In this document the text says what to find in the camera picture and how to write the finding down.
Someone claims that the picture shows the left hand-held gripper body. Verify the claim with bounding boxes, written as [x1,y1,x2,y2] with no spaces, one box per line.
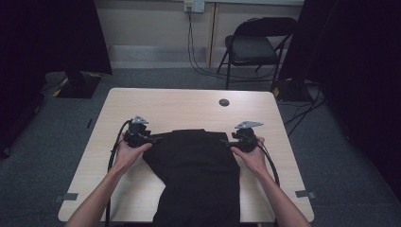
[122,114,153,149]

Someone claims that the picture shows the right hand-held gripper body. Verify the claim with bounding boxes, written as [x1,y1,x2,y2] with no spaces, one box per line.
[231,120,265,154]

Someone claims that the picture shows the black pants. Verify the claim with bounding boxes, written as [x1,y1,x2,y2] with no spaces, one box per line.
[141,128,242,227]

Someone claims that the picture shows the person's right hand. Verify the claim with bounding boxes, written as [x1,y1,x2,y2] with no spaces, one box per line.
[229,135,270,177]

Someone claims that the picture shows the person's left hand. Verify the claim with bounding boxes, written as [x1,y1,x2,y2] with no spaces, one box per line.
[112,140,153,175]

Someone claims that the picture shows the black stand base yellow tape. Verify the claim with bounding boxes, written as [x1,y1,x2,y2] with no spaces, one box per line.
[270,78,314,103]

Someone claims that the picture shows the grey tape strip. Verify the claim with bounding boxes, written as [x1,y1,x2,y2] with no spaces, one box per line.
[294,189,317,200]
[52,192,79,203]

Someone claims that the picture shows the black folding chair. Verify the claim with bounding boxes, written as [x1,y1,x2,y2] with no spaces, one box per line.
[216,16,299,91]

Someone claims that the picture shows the wide dark curtain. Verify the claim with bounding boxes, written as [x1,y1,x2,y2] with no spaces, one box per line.
[0,0,113,159]

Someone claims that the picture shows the tall dark curtain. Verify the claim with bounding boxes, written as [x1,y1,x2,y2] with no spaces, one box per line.
[278,0,401,203]

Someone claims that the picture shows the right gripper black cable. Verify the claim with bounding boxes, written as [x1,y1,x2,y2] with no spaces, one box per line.
[257,139,282,187]

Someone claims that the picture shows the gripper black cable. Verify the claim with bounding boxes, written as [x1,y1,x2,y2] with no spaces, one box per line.
[104,118,133,227]
[257,139,282,187]

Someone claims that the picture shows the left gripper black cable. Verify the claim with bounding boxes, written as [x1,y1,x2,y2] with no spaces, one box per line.
[104,118,133,227]

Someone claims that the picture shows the black floor cables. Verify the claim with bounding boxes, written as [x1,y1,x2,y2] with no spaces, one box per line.
[283,84,326,138]

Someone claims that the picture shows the black stand base plate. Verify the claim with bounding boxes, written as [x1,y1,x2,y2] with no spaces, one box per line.
[56,69,103,99]

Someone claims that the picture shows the black wall outlet cable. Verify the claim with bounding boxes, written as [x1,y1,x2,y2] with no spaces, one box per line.
[186,7,279,84]

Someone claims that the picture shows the wooden wall strip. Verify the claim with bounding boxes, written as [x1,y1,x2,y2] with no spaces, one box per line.
[205,2,219,68]

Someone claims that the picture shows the white wall outlet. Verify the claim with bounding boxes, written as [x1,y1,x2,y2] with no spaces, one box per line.
[183,0,206,14]

